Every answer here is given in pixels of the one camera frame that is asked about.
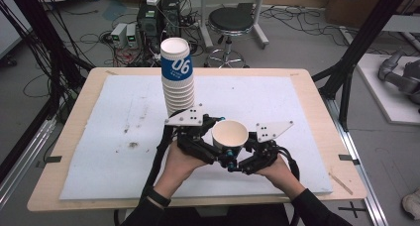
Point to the aluminium rail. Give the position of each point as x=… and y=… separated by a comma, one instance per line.
x=23, y=166
x=360, y=173

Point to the person's left hand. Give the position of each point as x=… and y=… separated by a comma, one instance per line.
x=178, y=169

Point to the blue banded paper cup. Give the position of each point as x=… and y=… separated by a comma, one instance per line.
x=176, y=65

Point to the black metal stand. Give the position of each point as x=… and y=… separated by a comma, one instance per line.
x=43, y=37
x=360, y=41

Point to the person's right hand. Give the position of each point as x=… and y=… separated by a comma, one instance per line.
x=284, y=176

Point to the cardboard box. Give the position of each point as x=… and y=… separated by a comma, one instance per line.
x=350, y=1

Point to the black round stool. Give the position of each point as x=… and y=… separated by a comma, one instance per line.
x=231, y=19

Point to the person's white shoe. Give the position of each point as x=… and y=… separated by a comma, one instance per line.
x=412, y=204

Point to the black wristband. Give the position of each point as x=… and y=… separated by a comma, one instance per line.
x=158, y=196

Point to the white platform board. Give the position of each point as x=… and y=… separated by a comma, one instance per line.
x=386, y=100

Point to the white foam mat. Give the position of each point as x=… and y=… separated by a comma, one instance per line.
x=132, y=169

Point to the stack of white paper cups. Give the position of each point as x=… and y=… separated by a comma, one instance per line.
x=180, y=93

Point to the single white paper cup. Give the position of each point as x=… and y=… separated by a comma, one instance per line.
x=229, y=133

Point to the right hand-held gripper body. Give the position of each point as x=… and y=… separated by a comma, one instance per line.
x=267, y=153

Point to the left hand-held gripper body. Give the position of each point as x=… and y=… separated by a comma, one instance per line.
x=188, y=118

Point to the black computer tower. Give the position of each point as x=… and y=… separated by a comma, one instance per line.
x=150, y=24
x=171, y=14

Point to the white power supply box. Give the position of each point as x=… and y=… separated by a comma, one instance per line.
x=119, y=34
x=131, y=34

